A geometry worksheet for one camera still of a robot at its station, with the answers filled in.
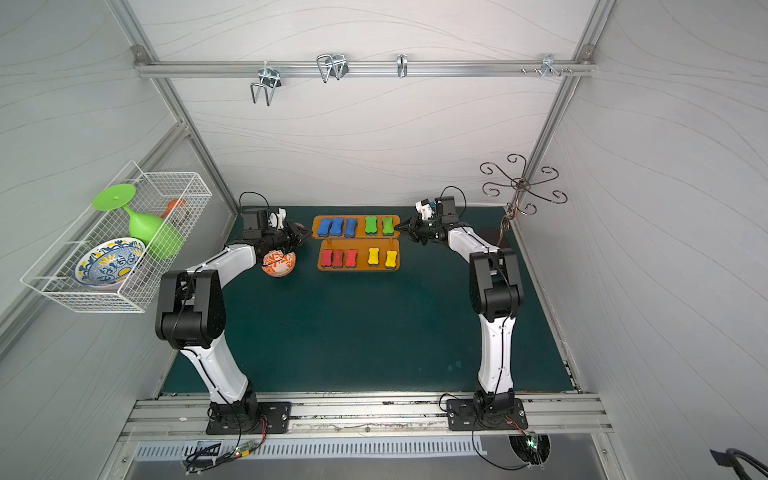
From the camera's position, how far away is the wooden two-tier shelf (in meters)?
0.96

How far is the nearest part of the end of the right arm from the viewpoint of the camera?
90 centimetres

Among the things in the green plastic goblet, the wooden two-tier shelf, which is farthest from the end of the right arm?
the green plastic goblet
